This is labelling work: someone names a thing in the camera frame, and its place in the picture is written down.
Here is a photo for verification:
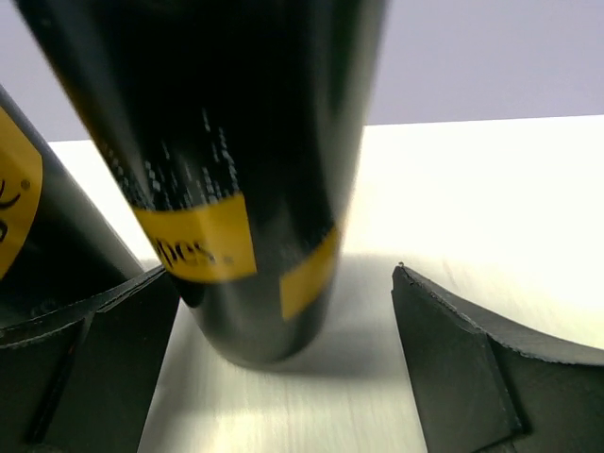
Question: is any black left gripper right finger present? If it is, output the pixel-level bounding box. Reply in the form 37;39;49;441
392;264;603;452

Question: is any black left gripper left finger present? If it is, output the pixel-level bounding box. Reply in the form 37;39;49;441
1;266;179;452

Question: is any black yellow soda can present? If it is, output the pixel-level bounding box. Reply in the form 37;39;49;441
1;91;143;327

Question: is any white two-tier shelf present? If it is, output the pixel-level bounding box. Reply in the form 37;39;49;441
140;115;603;452

